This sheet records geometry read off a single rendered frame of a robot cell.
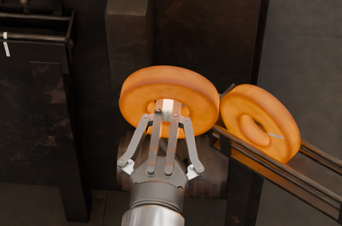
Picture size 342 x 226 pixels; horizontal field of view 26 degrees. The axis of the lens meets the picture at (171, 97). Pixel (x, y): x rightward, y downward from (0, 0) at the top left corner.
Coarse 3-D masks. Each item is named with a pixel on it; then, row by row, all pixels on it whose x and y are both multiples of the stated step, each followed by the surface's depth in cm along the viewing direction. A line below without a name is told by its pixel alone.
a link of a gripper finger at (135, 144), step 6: (144, 114) 112; (144, 120) 111; (138, 126) 110; (144, 126) 110; (138, 132) 110; (144, 132) 111; (132, 138) 109; (138, 138) 109; (144, 138) 112; (132, 144) 109; (138, 144) 109; (132, 150) 108; (138, 150) 110; (126, 156) 107; (132, 156) 108; (120, 162) 107; (126, 162) 107
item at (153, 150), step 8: (160, 112) 112; (160, 120) 111; (152, 128) 110; (160, 128) 111; (152, 136) 109; (160, 136) 112; (152, 144) 109; (152, 152) 107; (152, 160) 106; (152, 168) 105
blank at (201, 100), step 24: (144, 72) 111; (168, 72) 110; (192, 72) 111; (120, 96) 115; (144, 96) 113; (168, 96) 112; (192, 96) 111; (216, 96) 114; (192, 120) 116; (216, 120) 116
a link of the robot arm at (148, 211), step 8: (136, 208) 100; (144, 208) 99; (152, 208) 99; (160, 208) 99; (168, 208) 101; (128, 216) 100; (136, 216) 99; (144, 216) 98; (152, 216) 98; (160, 216) 98; (168, 216) 99; (176, 216) 100; (128, 224) 99; (136, 224) 98; (144, 224) 98; (152, 224) 98; (160, 224) 98; (168, 224) 98; (176, 224) 99
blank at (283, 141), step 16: (224, 96) 128; (240, 96) 124; (256, 96) 123; (272, 96) 123; (224, 112) 131; (240, 112) 127; (256, 112) 123; (272, 112) 121; (288, 112) 122; (240, 128) 131; (256, 128) 132; (272, 128) 123; (288, 128) 122; (256, 144) 130; (272, 144) 126; (288, 144) 122; (288, 160) 126
